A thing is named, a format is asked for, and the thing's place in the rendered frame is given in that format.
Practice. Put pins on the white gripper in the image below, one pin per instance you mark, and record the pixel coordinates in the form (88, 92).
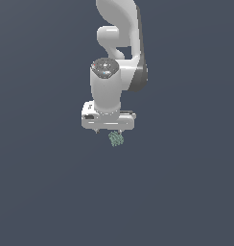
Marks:
(104, 121)

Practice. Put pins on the small green patterned object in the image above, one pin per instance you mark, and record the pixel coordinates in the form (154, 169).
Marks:
(116, 138)

